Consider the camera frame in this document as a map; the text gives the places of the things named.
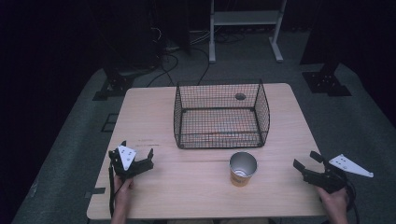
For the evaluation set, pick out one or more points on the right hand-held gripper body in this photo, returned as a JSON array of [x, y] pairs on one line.
[[330, 180]]

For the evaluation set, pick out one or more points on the white metal stand frame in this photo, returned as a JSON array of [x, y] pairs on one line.
[[246, 18]]

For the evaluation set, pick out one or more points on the black tape strip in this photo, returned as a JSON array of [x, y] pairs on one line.
[[95, 192]]

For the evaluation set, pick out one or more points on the person's right hand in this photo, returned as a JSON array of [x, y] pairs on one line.
[[335, 200]]

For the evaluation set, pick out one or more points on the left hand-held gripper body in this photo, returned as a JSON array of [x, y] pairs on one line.
[[126, 157]]

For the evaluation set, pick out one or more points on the person's left hand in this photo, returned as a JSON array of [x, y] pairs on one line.
[[123, 191]]

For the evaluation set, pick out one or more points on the black stand base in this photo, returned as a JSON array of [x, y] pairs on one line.
[[325, 81], [115, 85]]

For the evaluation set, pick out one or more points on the metal cup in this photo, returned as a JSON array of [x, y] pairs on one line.
[[243, 169]]

